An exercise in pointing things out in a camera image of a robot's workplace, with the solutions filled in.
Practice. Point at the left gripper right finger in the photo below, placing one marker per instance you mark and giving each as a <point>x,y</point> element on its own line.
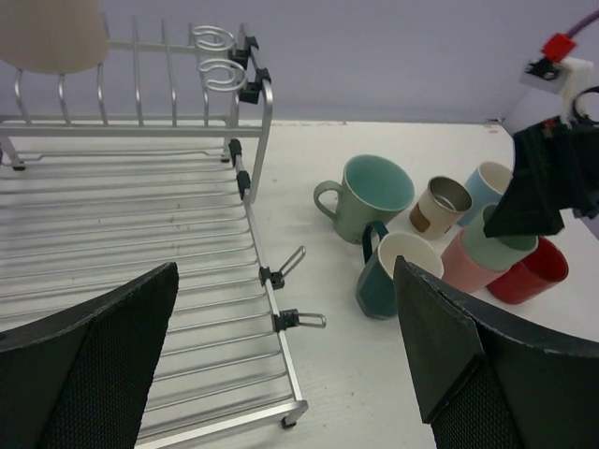
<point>486,378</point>

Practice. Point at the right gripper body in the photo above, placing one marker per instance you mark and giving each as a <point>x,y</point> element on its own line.
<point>573,155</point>

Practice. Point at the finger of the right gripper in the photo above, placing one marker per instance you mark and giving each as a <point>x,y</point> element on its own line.
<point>530,204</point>

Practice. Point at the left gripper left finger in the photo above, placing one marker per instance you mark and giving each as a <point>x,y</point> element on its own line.
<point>80,378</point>

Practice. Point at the light blue patterned cup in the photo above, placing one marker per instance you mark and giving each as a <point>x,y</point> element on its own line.
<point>485,185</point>

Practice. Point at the light green tumbler cup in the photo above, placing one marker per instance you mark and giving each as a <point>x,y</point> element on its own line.
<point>495,254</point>

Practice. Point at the red mug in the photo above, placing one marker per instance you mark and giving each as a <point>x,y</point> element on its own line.
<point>538,272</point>

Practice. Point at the pink tumbler cup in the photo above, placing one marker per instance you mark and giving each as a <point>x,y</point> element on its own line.
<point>462,272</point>

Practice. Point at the dark green mug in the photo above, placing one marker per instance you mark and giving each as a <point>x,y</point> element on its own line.
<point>375,288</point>

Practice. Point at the sage green mug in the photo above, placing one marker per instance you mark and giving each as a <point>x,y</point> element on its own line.
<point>372,188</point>

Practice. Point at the beige tumbler cup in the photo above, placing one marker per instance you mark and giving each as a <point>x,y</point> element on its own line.
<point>53,37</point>

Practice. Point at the metal dish rack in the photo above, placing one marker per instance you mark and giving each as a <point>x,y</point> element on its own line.
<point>91,201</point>

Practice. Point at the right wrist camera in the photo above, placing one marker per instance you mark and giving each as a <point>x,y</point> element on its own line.
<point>570,78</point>

